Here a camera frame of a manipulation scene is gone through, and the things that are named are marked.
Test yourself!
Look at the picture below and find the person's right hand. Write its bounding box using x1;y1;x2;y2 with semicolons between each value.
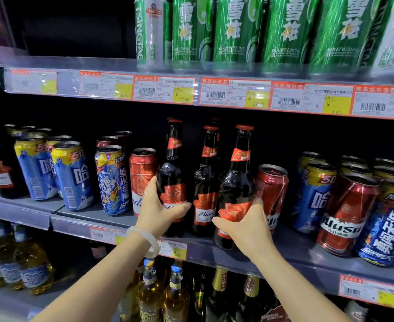
212;196;279;263

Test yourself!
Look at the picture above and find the person's left hand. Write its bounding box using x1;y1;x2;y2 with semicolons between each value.
136;176;192;240

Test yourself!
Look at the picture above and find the dark beer bottle red label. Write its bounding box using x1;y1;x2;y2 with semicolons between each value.
214;124;256;251
156;119;188;238
192;125;220;237

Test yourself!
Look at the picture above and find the person's left forearm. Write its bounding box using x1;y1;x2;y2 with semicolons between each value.
31;228;161;322

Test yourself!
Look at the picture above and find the person's right forearm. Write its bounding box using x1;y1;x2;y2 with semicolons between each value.
251;246;352;322

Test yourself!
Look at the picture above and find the white orange price tag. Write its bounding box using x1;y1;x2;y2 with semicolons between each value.
90;226;127;246
338;274;394;309
157;239;188;261

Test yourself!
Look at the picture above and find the white jade bangle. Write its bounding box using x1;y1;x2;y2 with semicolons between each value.
126;225;161;259

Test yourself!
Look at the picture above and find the red white beer can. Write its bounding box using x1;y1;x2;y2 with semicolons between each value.
129;148;157;216
255;164;289;234

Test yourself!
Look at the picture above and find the dark bottle gold neck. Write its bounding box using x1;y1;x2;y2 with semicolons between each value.
205;267;231;322
236;273;261;322

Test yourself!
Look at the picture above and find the blue cartoon print can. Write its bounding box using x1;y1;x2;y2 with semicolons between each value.
94;145;130;216

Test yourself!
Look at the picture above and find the dark green bottle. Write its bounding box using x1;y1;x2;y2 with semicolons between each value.
190;265;211;322

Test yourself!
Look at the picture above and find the clear bottle blue neck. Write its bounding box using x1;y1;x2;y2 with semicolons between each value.
138;256;164;322
163;260;189;322

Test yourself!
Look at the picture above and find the dark bottle pale label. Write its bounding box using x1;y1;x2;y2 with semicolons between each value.
90;241;107;262

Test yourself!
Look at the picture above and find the blue yellow beer can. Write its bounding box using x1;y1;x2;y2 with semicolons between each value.
298;151;326;171
292;161;337;234

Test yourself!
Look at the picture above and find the red labelled bottle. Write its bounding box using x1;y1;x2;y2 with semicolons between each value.
261;305;291;322

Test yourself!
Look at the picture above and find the clear yellow beer bottle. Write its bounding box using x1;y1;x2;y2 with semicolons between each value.
120;268;142;322

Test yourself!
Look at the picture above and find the group of blue yellow cans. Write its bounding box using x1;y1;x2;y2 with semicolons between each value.
0;124;94;212

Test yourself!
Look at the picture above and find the dark red beer can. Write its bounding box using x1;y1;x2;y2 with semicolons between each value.
316;174;380;257

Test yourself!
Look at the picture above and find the row of shelf price labels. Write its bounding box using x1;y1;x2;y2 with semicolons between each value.
4;68;394;121

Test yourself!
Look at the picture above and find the white labelled bottle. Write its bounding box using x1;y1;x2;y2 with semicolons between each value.
344;300;369;322

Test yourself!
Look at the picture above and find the blue can white lettering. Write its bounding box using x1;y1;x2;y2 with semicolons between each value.
355;181;394;268

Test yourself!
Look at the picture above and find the white green beer can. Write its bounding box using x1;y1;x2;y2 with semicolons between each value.
134;0;172;71

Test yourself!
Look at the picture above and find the dark bottle white red label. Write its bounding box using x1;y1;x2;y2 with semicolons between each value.
0;122;30;199

